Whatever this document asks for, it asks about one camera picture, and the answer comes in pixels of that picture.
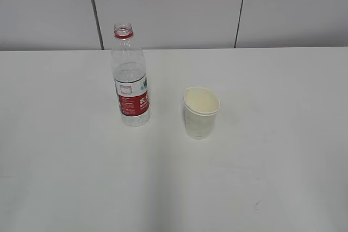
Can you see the white paper cup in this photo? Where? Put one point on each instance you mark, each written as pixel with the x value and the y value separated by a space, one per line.
pixel 201 106

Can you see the clear plastic water bottle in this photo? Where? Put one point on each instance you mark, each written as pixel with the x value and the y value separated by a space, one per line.
pixel 129 74

